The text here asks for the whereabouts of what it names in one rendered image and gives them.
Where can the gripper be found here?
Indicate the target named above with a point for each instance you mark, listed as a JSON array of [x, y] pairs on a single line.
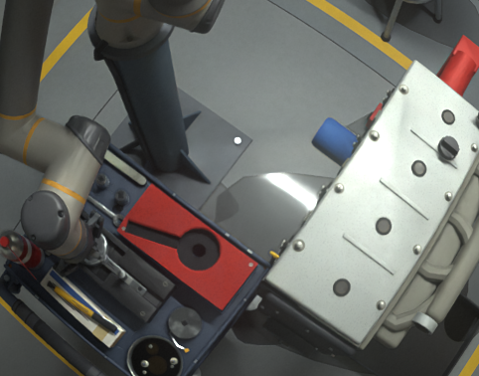
[[94, 225]]

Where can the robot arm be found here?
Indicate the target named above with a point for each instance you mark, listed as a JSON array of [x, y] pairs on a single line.
[[63, 170]]

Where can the silver ratchet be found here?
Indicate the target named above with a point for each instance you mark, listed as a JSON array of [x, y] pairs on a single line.
[[120, 273]]

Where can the red foam tray nest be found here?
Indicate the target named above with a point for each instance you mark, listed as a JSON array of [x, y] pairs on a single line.
[[165, 217]]

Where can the dark grey ratchet holder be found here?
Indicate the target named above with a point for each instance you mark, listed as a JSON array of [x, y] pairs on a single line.
[[145, 287]]

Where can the silver cam cover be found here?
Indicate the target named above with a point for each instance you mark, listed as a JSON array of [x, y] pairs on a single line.
[[380, 209]]

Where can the silver combination wrench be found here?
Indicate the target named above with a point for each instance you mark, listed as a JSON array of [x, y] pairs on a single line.
[[104, 209]]

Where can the dark socket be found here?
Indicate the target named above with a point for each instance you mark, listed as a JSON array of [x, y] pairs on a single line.
[[102, 180], [122, 198]]

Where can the red spray can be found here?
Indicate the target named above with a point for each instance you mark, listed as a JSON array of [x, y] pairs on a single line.
[[26, 250]]

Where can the yellow black pen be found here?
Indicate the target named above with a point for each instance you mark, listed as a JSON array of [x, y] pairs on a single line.
[[81, 307]]

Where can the white blue notepad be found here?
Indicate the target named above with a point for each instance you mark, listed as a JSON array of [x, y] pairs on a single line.
[[106, 336]]

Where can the grey round disc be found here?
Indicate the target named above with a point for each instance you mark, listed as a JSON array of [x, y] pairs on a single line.
[[184, 322]]

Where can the black parts bowl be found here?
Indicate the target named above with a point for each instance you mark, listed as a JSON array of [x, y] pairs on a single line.
[[155, 360]]

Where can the navy blue tool cart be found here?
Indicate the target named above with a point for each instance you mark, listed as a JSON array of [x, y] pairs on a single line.
[[208, 322]]

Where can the grey drip pan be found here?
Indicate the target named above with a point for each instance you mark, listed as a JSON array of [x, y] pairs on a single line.
[[271, 197]]

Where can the blue oil filter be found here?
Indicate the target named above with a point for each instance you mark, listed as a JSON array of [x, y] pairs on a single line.
[[335, 138]]

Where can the grey pipe stub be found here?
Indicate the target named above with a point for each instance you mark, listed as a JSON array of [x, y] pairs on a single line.
[[426, 322]]

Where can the beige engine block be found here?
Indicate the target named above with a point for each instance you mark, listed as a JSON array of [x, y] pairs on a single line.
[[447, 248]]

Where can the black oil filler cap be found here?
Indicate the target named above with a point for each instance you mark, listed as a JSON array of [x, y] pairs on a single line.
[[449, 147]]

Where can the red engine stand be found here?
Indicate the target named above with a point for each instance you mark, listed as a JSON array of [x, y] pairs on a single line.
[[460, 66]]

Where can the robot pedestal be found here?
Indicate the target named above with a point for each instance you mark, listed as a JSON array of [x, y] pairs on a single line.
[[153, 103]]

